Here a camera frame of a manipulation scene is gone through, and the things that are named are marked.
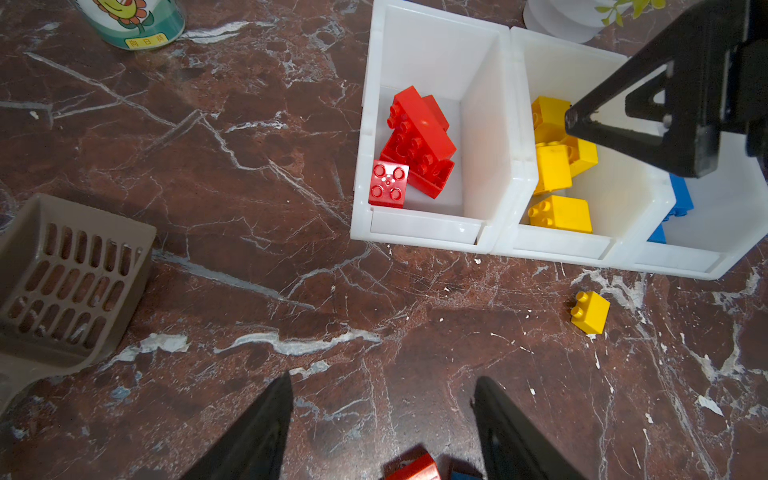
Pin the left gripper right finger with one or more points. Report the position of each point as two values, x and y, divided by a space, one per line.
512 447

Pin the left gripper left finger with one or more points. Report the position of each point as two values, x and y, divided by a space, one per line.
253 447

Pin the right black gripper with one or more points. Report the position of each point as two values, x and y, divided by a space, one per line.
705 74

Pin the blue lego brick low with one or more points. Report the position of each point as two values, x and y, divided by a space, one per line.
455 475

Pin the red lego brick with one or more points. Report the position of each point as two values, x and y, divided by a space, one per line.
423 468
429 179
420 135
388 184
432 104

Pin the blue lego brick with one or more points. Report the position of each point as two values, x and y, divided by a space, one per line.
683 201
658 235

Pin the small yellow lego brick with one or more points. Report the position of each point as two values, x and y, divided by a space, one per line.
590 312

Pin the right white bin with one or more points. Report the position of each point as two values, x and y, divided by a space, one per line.
729 217

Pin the white bin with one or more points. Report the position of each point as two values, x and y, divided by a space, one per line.
468 65
627 198
729 217

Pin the middle white bin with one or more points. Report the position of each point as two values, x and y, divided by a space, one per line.
627 198

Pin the white potted flower plant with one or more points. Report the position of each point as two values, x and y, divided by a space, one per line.
581 20

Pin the left white bin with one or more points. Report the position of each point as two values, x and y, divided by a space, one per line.
468 65

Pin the brown slotted scoop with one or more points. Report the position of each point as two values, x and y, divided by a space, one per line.
71 280

